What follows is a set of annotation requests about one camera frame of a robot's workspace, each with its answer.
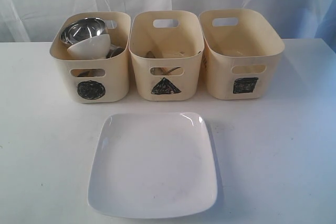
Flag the steel cup with wire handle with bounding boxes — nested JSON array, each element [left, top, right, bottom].
[[106, 44, 124, 59]]

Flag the white square plate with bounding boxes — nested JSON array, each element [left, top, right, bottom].
[[88, 112, 218, 219]]

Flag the white plastic bowl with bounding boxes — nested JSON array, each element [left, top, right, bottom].
[[67, 34, 111, 60]]

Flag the steel mug with solid handle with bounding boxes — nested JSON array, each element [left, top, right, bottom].
[[77, 69, 97, 78]]

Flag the stainless steel bowl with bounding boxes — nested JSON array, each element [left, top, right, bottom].
[[59, 17, 108, 45]]

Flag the cream bin with triangle mark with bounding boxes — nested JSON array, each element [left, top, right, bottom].
[[129, 10, 205, 101]]

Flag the cream bin with square mark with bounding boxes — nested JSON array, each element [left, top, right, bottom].
[[199, 8, 285, 100]]

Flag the cream bin with circle mark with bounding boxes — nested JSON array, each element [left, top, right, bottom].
[[49, 12, 131, 103]]

